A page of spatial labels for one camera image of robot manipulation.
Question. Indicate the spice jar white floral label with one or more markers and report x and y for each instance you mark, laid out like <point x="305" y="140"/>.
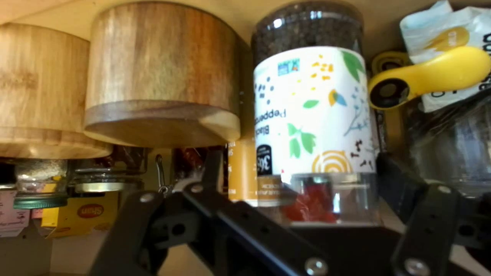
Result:
<point x="311" y="102"/>

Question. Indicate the pink label packet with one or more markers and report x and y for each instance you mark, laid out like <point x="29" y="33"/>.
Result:
<point x="12" y="215"/>

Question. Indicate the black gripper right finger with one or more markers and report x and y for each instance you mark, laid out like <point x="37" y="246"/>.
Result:
<point x="430" y="230"/>

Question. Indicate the white printed packet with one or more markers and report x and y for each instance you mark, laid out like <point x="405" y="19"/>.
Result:
<point x="430" y="20"/>

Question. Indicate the orange label bottle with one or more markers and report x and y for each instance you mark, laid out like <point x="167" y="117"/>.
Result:
<point x="242" y="174"/>

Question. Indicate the yellow tea box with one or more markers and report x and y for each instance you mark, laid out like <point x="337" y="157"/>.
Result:
<point x="86" y="212"/>

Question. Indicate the silver lid jar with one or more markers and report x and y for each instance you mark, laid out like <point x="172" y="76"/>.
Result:
<point x="101" y="180"/>

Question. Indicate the wooden wall cabinet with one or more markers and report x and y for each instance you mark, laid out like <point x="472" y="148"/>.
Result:
<point x="46" y="10"/>

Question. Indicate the green lid jar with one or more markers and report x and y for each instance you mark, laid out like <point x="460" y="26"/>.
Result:
<point x="38" y="177"/>

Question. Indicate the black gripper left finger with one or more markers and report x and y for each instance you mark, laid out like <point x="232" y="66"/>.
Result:
<point x="132" y="224"/>

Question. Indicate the empty clear glass jar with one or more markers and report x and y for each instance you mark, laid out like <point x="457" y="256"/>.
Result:
<point x="449" y="148"/>

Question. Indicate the round wooden container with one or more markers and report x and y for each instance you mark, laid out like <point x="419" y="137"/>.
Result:
<point x="163" y="71"/>
<point x="40" y="92"/>

